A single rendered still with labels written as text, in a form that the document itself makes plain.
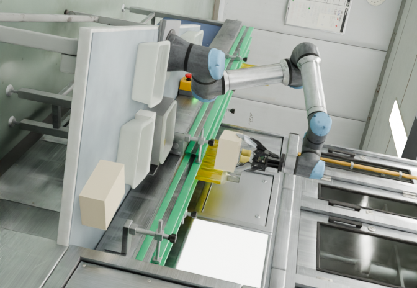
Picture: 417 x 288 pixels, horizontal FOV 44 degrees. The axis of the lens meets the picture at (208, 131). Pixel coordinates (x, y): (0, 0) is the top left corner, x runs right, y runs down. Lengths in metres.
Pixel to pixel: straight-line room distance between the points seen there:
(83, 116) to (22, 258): 0.41
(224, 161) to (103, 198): 0.64
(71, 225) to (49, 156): 1.14
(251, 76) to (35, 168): 1.08
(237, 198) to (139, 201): 0.56
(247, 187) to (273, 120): 6.35
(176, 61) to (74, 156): 0.77
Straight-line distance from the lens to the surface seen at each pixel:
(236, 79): 2.19
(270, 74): 2.22
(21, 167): 2.56
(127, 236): 1.70
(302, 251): 2.23
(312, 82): 2.06
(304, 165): 1.99
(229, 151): 1.96
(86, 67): 1.38
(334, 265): 2.22
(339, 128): 8.79
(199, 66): 2.05
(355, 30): 8.21
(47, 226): 2.20
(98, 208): 1.51
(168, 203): 2.00
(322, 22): 8.14
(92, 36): 1.38
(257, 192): 2.43
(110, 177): 1.55
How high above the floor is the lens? 1.24
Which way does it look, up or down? 7 degrees down
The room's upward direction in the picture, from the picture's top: 101 degrees clockwise
